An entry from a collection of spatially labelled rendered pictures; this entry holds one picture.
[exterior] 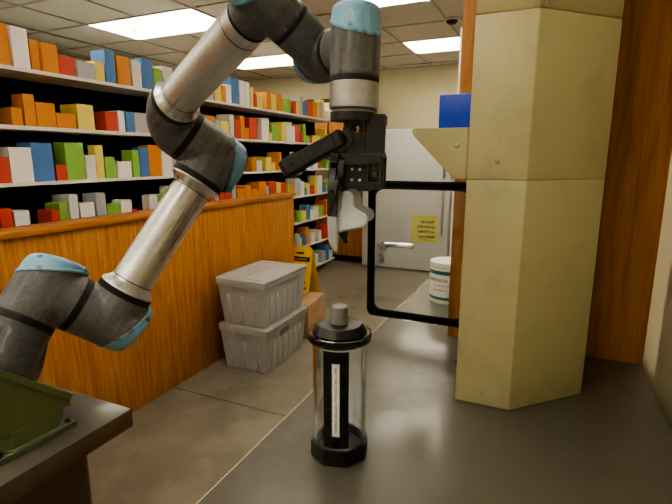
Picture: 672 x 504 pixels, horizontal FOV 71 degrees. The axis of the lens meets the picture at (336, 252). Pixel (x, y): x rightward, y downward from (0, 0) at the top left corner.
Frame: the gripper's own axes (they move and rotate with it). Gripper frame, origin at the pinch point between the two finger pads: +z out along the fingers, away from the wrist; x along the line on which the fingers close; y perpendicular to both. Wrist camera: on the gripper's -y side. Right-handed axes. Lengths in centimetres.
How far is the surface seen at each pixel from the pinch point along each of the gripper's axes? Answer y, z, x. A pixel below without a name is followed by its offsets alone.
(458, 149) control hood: 19.1, -15.7, 23.3
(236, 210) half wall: -128, 24, 251
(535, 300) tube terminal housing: 36.2, 13.6, 23.5
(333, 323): -0.1, 13.9, -0.6
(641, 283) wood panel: 66, 15, 52
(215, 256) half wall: -133, 54, 226
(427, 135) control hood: 12.9, -18.3, 24.5
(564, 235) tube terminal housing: 40.9, 0.6, 26.5
